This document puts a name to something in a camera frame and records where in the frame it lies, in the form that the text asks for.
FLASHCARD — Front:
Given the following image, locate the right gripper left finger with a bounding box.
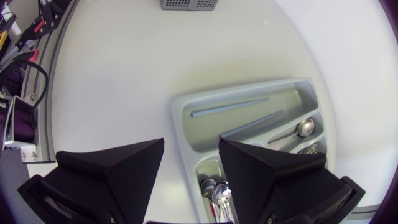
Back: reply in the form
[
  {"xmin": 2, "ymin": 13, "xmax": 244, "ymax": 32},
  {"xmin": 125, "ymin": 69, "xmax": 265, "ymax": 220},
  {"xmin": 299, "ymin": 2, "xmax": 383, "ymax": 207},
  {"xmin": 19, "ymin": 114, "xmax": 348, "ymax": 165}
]
[{"xmin": 17, "ymin": 138, "xmax": 165, "ymax": 224}]

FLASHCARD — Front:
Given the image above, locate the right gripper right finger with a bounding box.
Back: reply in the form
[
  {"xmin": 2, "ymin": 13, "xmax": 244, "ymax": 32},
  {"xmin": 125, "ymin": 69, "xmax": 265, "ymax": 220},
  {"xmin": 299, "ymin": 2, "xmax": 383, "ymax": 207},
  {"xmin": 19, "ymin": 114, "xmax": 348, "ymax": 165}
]
[{"xmin": 218, "ymin": 138, "xmax": 366, "ymax": 224}]

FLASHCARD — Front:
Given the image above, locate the grey cutlery tray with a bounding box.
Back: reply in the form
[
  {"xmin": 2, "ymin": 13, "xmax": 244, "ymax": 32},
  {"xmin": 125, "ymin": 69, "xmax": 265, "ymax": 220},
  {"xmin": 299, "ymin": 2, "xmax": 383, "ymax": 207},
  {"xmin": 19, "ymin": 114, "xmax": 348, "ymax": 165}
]
[{"xmin": 170, "ymin": 77, "xmax": 330, "ymax": 224}]

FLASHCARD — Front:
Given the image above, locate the grey cutlery basket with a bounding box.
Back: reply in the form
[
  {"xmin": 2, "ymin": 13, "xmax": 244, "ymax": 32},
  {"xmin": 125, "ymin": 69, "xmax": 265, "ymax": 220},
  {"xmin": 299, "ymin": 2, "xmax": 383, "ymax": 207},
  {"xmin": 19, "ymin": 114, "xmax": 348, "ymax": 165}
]
[{"xmin": 159, "ymin": 0, "xmax": 220, "ymax": 12}]

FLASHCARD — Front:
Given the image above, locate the steel spoon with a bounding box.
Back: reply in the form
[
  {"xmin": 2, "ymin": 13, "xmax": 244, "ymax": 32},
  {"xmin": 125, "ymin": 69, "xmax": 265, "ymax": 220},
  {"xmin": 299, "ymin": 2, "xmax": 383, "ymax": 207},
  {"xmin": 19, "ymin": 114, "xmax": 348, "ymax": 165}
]
[
  {"xmin": 200, "ymin": 178, "xmax": 221, "ymax": 224},
  {"xmin": 267, "ymin": 118, "xmax": 315, "ymax": 151},
  {"xmin": 211, "ymin": 182, "xmax": 234, "ymax": 223}
]

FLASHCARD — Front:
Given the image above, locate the steel fork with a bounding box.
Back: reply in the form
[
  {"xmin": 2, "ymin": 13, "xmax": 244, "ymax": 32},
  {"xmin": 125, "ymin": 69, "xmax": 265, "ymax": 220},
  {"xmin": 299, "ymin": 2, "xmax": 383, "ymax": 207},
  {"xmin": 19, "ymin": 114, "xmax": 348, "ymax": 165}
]
[{"xmin": 298, "ymin": 143, "xmax": 319, "ymax": 156}]

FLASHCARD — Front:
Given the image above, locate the blue-grey chopstick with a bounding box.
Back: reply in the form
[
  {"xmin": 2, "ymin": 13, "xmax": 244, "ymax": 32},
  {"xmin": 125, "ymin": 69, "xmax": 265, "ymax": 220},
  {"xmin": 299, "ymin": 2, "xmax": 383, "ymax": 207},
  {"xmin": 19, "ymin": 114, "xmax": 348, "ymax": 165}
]
[
  {"xmin": 220, "ymin": 109, "xmax": 284, "ymax": 139},
  {"xmin": 190, "ymin": 97, "xmax": 271, "ymax": 118}
]

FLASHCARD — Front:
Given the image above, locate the black cable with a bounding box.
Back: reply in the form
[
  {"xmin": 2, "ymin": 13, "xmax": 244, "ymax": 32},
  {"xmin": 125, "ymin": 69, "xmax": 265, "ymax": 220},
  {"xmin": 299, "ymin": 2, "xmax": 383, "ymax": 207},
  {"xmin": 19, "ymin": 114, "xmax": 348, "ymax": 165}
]
[{"xmin": 0, "ymin": 59, "xmax": 49, "ymax": 110}]

